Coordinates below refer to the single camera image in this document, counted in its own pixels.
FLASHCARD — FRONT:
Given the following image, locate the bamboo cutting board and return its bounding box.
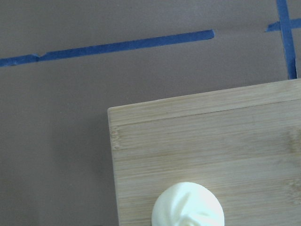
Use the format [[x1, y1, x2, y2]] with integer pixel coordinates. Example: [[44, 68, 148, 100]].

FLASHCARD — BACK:
[[108, 79, 301, 226]]

